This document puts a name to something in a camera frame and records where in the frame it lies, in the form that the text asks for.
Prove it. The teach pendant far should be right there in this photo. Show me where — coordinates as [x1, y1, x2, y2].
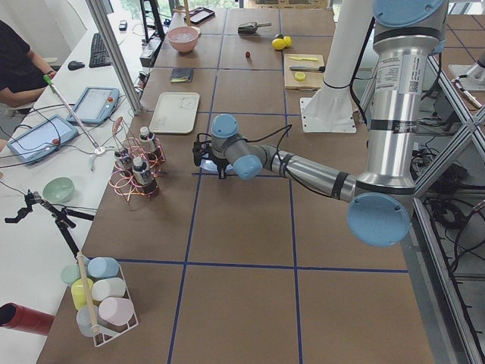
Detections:
[73, 86, 120, 125]

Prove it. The black computer mouse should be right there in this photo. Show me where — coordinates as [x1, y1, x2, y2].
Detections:
[67, 61, 85, 71]

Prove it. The teach pendant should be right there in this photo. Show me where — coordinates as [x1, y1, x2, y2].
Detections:
[73, 86, 120, 125]
[7, 115, 78, 164]

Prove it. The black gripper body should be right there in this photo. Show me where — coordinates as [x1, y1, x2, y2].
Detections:
[192, 140, 211, 166]

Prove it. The black mini tripod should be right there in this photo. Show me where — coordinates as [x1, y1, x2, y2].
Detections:
[4, 190, 95, 262]

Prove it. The blue round plate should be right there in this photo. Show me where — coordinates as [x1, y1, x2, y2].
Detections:
[200, 159, 233, 174]

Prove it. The cream bear tray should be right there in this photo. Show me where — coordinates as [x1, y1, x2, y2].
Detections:
[149, 92, 200, 134]

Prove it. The dark drink bottle middle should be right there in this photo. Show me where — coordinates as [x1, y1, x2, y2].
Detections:
[114, 148, 133, 177]

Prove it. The pink bowl with ice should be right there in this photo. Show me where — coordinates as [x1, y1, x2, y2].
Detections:
[167, 26, 201, 53]

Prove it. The seated person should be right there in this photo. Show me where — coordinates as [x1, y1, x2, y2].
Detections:
[1, 21, 57, 108]

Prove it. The white wire cup rack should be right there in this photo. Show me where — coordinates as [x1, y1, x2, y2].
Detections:
[76, 253, 139, 347]

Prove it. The aluminium frame post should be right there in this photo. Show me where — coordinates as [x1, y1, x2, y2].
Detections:
[86, 0, 142, 115]

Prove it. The white plastic cup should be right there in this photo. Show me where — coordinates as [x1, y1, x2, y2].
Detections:
[92, 277, 127, 302]

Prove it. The yellow plastic cup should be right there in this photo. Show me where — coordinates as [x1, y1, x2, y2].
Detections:
[70, 278, 87, 311]

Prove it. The wooden cutting board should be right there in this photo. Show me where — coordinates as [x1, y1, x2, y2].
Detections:
[283, 54, 325, 89]

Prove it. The yellow plastic knife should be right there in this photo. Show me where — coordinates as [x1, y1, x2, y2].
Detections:
[289, 56, 318, 61]

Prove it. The dark drink bottle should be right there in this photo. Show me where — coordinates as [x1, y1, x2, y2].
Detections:
[114, 148, 133, 177]
[139, 127, 159, 160]
[133, 156, 159, 197]

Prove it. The blue plastic cup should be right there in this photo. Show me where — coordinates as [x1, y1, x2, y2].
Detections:
[88, 257, 120, 279]

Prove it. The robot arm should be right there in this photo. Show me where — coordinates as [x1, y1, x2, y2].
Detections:
[192, 1, 449, 246]

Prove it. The copper wire bottle rack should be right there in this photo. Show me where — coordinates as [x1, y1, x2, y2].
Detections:
[109, 117, 166, 201]

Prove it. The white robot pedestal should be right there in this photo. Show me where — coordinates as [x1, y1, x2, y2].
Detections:
[300, 0, 373, 133]

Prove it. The yellow lemon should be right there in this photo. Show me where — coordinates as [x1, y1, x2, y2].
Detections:
[271, 38, 287, 51]
[283, 36, 293, 48]

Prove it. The dark drink bottle front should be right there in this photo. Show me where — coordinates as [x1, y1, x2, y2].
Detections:
[133, 156, 159, 197]

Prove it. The pink plastic cup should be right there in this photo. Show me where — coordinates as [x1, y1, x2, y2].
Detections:
[98, 297, 134, 326]

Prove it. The red cylinder tube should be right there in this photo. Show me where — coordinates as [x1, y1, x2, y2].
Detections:
[1, 303, 55, 336]

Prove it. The dark drink bottle back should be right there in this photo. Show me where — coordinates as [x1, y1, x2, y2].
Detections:
[139, 127, 159, 160]

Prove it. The grey folded cloth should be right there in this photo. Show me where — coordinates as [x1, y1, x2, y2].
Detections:
[170, 67, 194, 83]

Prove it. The black keyboard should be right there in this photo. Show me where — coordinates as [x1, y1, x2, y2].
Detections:
[89, 33, 111, 68]

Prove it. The half lemon slice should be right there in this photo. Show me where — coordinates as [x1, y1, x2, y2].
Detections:
[294, 71, 306, 81]

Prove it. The steel ice scoop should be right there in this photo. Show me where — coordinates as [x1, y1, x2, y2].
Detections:
[237, 22, 272, 36]

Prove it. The teach pendant near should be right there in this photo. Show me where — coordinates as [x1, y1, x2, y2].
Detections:
[7, 115, 78, 164]

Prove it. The mint green bowl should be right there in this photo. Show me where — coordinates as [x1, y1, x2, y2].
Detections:
[42, 177, 75, 204]

